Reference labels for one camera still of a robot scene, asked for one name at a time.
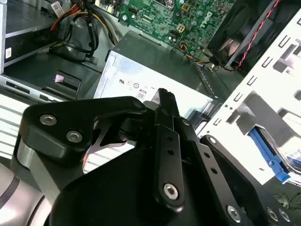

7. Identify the hard disk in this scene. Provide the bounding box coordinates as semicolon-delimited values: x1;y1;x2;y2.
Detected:
248;127;301;184

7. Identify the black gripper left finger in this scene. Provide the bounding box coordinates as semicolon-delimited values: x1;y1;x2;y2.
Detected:
13;88;185;212

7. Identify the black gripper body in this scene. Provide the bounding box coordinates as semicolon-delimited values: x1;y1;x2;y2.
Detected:
49;145;226;226

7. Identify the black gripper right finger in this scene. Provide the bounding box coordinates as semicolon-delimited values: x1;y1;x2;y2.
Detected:
175;116;294;226

